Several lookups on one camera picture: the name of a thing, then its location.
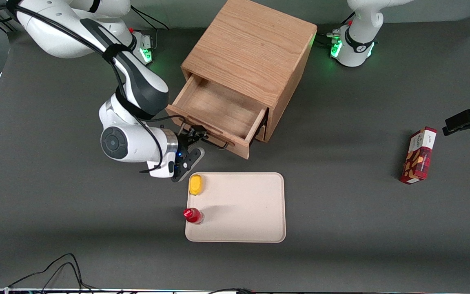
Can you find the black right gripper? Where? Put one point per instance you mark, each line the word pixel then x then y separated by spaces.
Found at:
pixel 185 142

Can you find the wooden drawer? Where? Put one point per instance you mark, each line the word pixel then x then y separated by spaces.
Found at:
pixel 218 108

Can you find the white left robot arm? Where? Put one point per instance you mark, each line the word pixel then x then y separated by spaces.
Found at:
pixel 357 41

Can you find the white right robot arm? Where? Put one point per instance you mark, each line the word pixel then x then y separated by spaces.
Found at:
pixel 137 141

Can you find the yellow lemon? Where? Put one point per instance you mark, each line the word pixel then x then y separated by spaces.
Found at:
pixel 196 184

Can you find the cream plastic tray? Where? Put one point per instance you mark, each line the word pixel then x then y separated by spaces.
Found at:
pixel 243 208

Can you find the oak wooden cabinet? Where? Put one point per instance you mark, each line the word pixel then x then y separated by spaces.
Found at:
pixel 251 49

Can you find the red snack box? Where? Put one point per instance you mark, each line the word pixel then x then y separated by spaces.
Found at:
pixel 419 156

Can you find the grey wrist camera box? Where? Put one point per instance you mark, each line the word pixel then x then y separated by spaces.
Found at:
pixel 196 156

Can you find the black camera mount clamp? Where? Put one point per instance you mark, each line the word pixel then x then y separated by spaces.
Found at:
pixel 465 119

